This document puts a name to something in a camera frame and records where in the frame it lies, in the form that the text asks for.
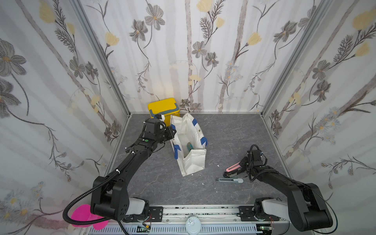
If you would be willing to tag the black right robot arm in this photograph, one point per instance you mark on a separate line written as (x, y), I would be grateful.
(305, 208)

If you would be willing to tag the yellow plastic box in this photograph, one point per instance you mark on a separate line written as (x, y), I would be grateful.
(167, 107)

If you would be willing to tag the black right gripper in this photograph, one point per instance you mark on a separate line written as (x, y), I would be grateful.
(245, 164)

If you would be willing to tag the magenta plastic funnel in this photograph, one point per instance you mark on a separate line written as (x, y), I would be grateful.
(83, 213)

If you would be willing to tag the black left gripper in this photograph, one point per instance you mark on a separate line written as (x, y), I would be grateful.
(171, 135)

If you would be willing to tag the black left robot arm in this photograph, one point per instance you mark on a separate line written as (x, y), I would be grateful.
(110, 198)

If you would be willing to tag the white Doraemon tote bag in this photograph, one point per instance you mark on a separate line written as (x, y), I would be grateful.
(188, 130)

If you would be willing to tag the grey blue utility knife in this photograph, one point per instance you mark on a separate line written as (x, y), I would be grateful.
(230, 180)

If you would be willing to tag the teal art knife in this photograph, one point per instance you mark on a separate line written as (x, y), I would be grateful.
(189, 147)

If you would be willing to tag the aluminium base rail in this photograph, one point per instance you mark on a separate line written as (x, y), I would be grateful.
(215, 220)

